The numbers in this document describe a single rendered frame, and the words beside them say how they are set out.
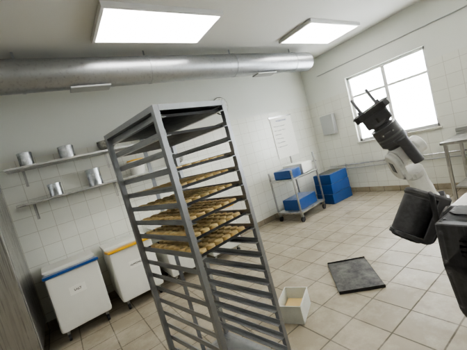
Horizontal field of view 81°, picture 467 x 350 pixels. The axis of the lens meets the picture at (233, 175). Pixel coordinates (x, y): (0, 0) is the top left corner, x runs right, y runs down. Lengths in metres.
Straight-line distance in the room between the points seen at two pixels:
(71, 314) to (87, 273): 0.43
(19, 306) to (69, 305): 0.51
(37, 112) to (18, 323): 2.42
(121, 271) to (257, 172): 3.00
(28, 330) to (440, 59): 6.20
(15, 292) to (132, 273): 1.12
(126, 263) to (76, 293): 0.57
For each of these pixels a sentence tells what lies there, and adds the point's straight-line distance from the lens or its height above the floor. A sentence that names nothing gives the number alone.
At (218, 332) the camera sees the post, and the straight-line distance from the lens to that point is 1.57.
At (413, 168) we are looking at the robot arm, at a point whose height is 1.28.
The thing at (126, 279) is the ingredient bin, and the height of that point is 0.38.
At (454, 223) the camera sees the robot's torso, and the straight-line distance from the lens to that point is 0.77.
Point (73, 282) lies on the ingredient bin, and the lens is 3.63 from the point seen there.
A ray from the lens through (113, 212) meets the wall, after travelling 4.24.
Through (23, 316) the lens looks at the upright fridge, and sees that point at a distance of 3.43.
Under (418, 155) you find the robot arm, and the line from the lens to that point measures 1.07.
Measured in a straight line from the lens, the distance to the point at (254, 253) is 1.77.
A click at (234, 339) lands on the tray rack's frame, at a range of 2.40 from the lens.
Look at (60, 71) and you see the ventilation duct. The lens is 3.37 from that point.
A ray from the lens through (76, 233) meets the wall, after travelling 4.20.
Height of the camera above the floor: 1.51
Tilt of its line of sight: 5 degrees down
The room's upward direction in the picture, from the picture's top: 15 degrees counter-clockwise
